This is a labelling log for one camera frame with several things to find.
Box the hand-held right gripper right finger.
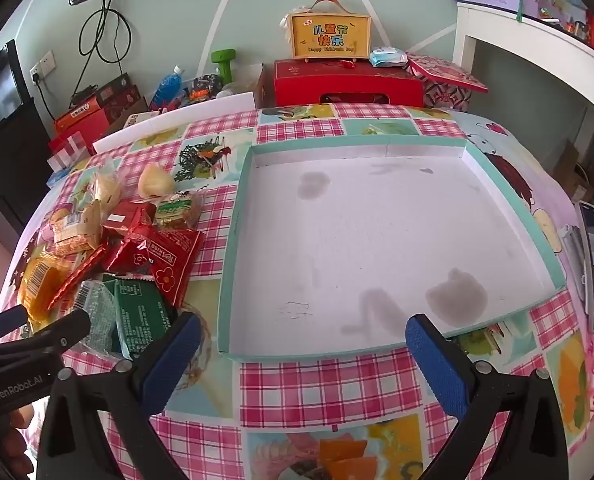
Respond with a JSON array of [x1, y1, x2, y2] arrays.
[[405, 313, 571, 480]]

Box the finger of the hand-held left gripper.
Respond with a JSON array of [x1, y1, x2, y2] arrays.
[[0, 304, 31, 347], [26, 309, 92, 357]]

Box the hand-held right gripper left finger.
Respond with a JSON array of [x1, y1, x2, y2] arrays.
[[36, 311, 203, 480]]

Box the white green-print snack packet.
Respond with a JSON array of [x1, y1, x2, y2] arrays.
[[74, 279, 124, 358]]

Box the orange clear snack packet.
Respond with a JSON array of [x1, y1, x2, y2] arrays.
[[19, 252, 68, 323]]

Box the dark green snack packet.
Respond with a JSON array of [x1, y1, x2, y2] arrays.
[[113, 276, 179, 358]]

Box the red snack packet gold print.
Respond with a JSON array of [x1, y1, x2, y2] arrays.
[[47, 242, 108, 312]]

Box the red flower-print snack packet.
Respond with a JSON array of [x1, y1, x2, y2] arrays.
[[129, 227, 207, 309]]

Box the round pastry packet orange label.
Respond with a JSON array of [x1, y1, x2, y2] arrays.
[[51, 200, 102, 257]]

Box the teal-edged white cardboard tray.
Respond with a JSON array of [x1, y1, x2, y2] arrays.
[[217, 142, 568, 361]]

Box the person's left hand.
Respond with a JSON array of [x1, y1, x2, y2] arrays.
[[0, 402, 36, 480]]

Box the shiny red snack packet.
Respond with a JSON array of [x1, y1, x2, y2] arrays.
[[102, 232, 150, 276]]

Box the small red snack box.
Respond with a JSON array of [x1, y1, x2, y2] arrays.
[[101, 202, 158, 238]]

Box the green-label pastry packet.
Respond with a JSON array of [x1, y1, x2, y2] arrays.
[[153, 191, 204, 231]]

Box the clear bread packet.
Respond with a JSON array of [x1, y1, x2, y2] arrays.
[[92, 162, 124, 211]]

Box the black cabinet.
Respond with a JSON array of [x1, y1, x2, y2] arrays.
[[0, 40, 55, 221]]

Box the white power bank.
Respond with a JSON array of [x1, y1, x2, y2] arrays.
[[561, 224, 587, 311]]

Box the pale dumpling-shaped pastry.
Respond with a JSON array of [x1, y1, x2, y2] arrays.
[[137, 162, 176, 199]]

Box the clear plastic box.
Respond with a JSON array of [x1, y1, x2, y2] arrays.
[[47, 132, 85, 171]]

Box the plain red box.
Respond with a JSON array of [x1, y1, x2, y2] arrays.
[[49, 125, 98, 156]]

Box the cartoon printed sheet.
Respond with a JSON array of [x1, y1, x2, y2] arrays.
[[447, 110, 594, 461]]

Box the orange carton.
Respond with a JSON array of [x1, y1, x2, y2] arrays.
[[54, 95, 112, 133]]

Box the small printed white box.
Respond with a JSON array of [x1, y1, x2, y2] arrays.
[[124, 110, 160, 128]]

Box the stacked cardboard boxes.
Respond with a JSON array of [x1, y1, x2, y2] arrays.
[[552, 137, 594, 221]]

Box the dark printed gift box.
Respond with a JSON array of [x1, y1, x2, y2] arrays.
[[94, 72, 142, 121]]

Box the white foam board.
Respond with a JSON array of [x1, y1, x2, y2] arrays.
[[92, 92, 257, 154]]

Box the red white patterned box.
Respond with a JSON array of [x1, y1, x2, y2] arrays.
[[422, 80, 473, 112]]

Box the blue plastic bottle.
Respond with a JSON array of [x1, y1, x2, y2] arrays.
[[149, 65, 187, 111]]

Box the red patterned box lid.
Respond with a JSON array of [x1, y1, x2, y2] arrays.
[[406, 52, 489, 95]]

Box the large red gift box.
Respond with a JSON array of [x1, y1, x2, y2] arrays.
[[272, 58, 425, 109]]

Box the green dumbbell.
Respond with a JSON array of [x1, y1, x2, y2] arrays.
[[211, 49, 238, 81]]

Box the blue wet wipes packet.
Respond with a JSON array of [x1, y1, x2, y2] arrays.
[[368, 46, 409, 68]]

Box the white shelf unit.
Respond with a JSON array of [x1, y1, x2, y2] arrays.
[[452, 1, 594, 171]]

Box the white wall socket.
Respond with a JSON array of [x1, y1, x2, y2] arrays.
[[29, 50, 58, 86]]

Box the yellow gift box with handle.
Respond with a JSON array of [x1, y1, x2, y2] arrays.
[[279, 0, 376, 61]]

